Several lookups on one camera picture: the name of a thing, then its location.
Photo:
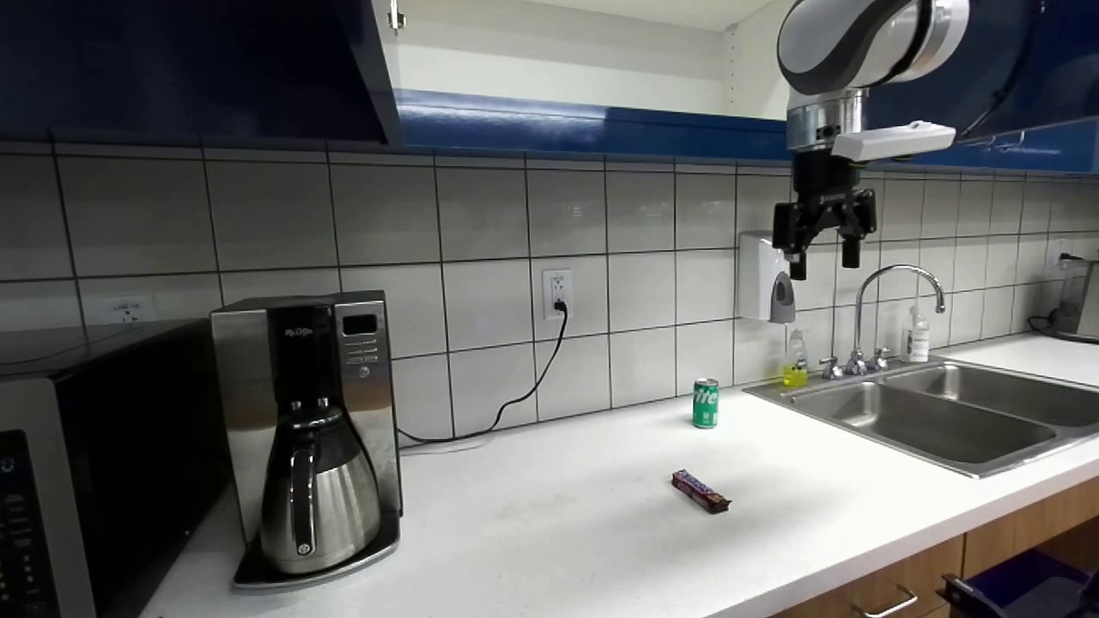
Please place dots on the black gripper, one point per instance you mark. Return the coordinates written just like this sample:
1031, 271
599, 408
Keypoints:
825, 182

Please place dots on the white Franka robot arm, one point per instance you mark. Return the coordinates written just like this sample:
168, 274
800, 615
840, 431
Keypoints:
852, 37

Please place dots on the blue cabinet door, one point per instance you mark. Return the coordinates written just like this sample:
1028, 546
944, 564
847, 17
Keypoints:
1031, 79
182, 68

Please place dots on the wooden lower cabinet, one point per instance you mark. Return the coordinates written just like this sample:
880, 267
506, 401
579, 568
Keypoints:
1006, 538

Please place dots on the metal cabinet hinge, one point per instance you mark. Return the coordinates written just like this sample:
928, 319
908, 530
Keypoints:
395, 15

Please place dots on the chrome kitchen faucet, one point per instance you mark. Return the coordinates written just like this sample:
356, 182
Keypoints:
861, 309

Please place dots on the yellow dish soap bottle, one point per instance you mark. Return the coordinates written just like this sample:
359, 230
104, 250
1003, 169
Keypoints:
795, 364

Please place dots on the small white pump bottle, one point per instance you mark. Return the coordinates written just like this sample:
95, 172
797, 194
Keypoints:
917, 340

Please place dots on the green soda can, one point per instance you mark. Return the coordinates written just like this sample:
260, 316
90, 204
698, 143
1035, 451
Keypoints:
704, 401

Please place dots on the stainless steel double sink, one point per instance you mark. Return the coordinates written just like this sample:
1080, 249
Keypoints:
950, 415

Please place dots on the black countertop appliance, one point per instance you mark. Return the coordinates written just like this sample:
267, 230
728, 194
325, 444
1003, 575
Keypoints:
1077, 301

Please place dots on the dark blue bin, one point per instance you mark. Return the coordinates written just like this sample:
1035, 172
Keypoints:
1026, 586

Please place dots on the stainless steel coffee maker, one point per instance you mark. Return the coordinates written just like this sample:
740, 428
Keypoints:
366, 389

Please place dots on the stainless steel coffee carafe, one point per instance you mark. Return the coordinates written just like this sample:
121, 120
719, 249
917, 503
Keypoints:
320, 503

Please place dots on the black and silver microwave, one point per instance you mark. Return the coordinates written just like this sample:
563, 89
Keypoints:
104, 483

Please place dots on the white wall soap dispenser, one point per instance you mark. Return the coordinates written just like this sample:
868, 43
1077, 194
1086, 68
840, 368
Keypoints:
755, 280

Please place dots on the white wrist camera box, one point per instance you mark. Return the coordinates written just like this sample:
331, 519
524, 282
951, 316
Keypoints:
898, 138

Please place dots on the white wall outlet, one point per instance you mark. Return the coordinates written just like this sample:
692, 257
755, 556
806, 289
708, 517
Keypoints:
558, 285
129, 309

